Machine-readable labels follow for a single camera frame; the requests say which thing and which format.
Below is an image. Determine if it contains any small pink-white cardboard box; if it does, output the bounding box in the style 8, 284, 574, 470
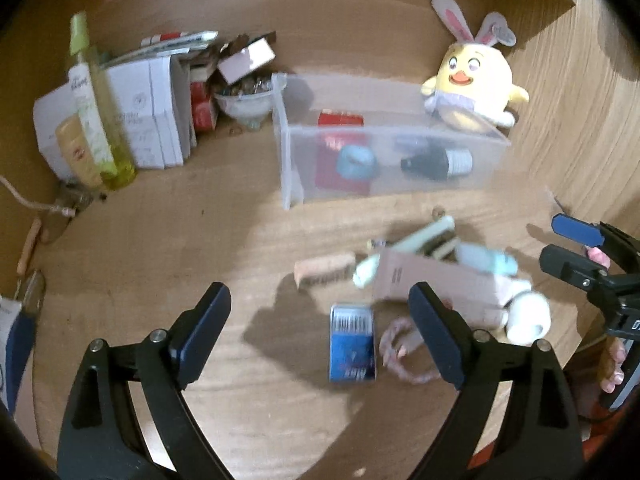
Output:
217, 37, 276, 84

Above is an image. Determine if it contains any light blue tube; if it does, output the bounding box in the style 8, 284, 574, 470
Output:
454, 242, 518, 276

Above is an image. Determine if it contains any yellow chick bunny plush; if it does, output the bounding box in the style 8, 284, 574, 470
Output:
421, 0, 529, 129

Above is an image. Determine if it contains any small beige cosmetic tube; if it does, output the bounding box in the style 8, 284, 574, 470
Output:
55, 114, 103, 190

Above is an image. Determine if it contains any blue card box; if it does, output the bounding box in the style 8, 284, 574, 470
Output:
329, 304, 376, 382

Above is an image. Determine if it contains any stack of books papers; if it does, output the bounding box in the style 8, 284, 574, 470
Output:
102, 30, 219, 68

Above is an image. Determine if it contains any long pink cardboard box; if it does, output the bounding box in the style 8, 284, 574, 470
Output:
372, 250, 510, 330

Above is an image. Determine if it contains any white cord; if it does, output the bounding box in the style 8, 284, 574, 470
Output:
0, 174, 76, 219

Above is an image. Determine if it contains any mint green tube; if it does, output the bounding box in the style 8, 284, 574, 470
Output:
352, 214, 456, 289

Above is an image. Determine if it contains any blue tape roll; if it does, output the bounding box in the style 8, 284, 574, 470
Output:
336, 144, 378, 181

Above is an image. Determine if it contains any yellow-green spray bottle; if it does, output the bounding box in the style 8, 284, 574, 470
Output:
67, 12, 136, 191

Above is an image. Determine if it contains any red packet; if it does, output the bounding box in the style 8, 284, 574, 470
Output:
314, 110, 370, 195

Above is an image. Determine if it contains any white bowl of trinkets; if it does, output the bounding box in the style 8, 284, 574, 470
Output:
214, 76, 273, 130

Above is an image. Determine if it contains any black white-capped bottle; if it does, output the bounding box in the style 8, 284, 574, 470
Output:
400, 146, 474, 182

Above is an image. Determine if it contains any pink braided bracelet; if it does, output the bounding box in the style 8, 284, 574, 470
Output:
377, 316, 444, 386

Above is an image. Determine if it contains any person's right hand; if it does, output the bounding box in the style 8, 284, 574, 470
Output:
586, 247, 627, 393

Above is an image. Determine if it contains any red box by books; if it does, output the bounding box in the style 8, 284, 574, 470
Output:
190, 66, 218, 133

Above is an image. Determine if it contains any white folded paper stack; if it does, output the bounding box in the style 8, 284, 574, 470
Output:
32, 56, 195, 180

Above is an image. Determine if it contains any wooden brush block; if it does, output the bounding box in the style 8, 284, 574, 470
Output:
293, 252, 357, 289

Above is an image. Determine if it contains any clear plastic storage bin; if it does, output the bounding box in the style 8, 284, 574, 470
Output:
272, 73, 510, 208

